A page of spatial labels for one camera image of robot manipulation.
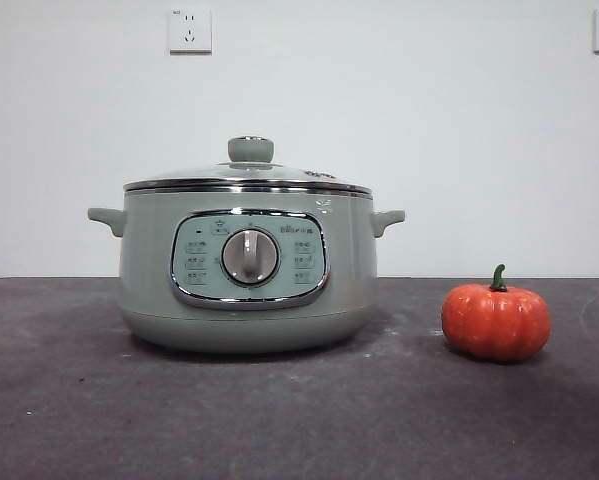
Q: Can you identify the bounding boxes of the glass lid with green knob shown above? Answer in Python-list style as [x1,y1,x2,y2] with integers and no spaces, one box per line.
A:
[123,135,373,195]

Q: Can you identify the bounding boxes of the orange toy pumpkin green stem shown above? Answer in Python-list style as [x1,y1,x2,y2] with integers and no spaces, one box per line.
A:
[441,263,552,363]

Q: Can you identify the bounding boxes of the pale green electric cooking pot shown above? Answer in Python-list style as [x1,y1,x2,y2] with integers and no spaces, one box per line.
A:
[87,186,407,356]

